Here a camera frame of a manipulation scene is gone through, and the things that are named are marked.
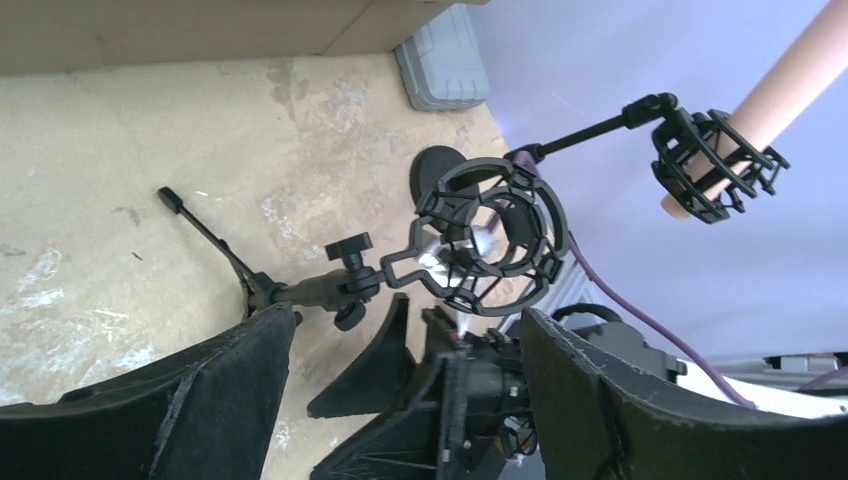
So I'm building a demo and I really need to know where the black tripod shock-mount stand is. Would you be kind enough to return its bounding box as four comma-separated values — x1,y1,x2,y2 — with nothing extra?
157,157,569,331

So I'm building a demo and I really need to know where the pink microphone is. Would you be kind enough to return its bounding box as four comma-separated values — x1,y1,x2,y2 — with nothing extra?
661,1,847,220

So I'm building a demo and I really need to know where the grey pad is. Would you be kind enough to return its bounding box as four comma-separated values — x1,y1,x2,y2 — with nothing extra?
394,4,490,112

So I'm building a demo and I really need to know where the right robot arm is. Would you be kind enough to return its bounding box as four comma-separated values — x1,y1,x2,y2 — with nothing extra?
308,294,847,479

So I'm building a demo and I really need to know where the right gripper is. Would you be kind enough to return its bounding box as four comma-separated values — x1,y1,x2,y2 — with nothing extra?
307,293,530,479

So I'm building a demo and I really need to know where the tan plastic case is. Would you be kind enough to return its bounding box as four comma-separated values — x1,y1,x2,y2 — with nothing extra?
1,0,452,75

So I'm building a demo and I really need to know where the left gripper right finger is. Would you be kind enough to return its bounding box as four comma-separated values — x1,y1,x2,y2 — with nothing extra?
519,309,847,479

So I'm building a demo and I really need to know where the black shock-mount round stand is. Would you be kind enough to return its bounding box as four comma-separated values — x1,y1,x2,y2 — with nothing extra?
408,92,792,227

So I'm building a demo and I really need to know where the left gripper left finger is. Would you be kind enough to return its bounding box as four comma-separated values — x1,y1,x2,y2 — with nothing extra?
1,303,297,479

